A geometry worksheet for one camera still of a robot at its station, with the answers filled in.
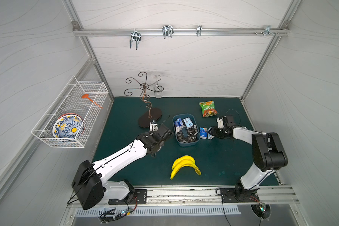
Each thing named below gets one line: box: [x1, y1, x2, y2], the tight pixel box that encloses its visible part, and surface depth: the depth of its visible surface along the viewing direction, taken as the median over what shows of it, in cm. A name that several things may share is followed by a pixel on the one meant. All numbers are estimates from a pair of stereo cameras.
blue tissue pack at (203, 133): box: [199, 127, 208, 140], surface depth 99 cm
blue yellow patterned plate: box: [52, 113, 85, 139], surface depth 62 cm
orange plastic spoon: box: [81, 93, 104, 109], surface depth 80 cm
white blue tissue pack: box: [183, 116, 194, 130], surface depth 100 cm
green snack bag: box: [198, 100, 219, 118], surface depth 110 cm
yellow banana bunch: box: [169, 155, 202, 180], surface depth 82 cm
